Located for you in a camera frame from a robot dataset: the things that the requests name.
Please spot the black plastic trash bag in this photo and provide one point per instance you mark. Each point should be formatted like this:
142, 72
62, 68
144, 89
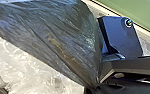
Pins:
47, 36

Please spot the round base indicator light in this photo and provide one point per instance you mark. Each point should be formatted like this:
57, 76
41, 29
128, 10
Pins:
128, 22

